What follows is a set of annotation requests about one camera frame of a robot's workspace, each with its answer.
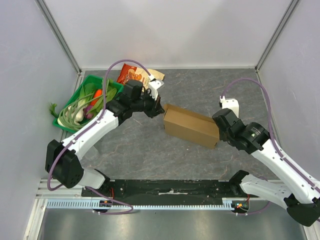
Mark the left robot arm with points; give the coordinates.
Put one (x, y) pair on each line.
(63, 159)

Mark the brown cardboard box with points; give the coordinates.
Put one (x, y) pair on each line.
(190, 126)

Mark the green plastic basket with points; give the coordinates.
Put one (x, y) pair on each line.
(87, 105)

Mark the aluminium corner post left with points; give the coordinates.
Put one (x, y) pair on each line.
(42, 5)

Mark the cassava chips snack bag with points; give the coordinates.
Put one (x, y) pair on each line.
(129, 72)

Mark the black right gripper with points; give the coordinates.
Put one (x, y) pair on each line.
(222, 128)

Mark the purple radish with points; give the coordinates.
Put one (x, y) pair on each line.
(88, 114)

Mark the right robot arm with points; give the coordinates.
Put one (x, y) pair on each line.
(299, 194)

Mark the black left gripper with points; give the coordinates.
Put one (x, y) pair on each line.
(156, 108)

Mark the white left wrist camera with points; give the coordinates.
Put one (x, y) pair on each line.
(154, 85)

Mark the clear plastic water bottle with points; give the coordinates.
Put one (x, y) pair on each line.
(92, 154)

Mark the green long beans bundle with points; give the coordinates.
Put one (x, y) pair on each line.
(75, 123)

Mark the green leafy vegetable outside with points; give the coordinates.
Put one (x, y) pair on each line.
(52, 110)

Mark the orange carrot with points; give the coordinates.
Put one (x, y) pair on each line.
(96, 97)

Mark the blue slotted cable duct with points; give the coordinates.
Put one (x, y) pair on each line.
(97, 204)

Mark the bok choy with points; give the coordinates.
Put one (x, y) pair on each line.
(73, 114)

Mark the aluminium corner post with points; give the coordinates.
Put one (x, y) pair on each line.
(293, 4)
(42, 5)

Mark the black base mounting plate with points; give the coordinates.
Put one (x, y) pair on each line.
(124, 188)

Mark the aluminium corner post right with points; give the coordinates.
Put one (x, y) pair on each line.
(293, 4)

